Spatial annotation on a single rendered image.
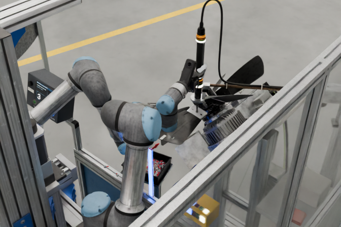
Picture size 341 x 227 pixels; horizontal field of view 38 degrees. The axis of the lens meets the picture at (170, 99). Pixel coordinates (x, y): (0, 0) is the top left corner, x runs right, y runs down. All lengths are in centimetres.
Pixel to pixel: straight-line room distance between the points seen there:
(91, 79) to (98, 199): 54
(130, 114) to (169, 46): 342
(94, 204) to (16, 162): 37
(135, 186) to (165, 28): 372
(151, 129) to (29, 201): 55
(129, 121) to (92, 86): 47
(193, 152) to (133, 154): 77
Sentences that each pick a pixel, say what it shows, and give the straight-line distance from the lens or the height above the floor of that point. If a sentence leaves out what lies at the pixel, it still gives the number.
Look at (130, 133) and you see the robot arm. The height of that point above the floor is 159.
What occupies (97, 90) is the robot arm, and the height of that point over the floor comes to 146.
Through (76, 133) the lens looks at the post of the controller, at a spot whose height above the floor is 99.
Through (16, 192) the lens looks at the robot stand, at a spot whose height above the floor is 141.
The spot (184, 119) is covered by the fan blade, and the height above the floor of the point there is 119.
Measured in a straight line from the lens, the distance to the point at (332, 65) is 144.
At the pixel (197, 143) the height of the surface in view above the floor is 103.
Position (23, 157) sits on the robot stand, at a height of 155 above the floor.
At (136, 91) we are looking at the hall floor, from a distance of 456.
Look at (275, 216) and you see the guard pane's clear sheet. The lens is 172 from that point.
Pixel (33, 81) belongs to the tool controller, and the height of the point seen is 123.
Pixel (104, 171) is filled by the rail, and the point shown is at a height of 86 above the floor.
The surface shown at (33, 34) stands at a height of 61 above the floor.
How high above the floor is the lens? 281
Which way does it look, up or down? 39 degrees down
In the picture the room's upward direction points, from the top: 1 degrees clockwise
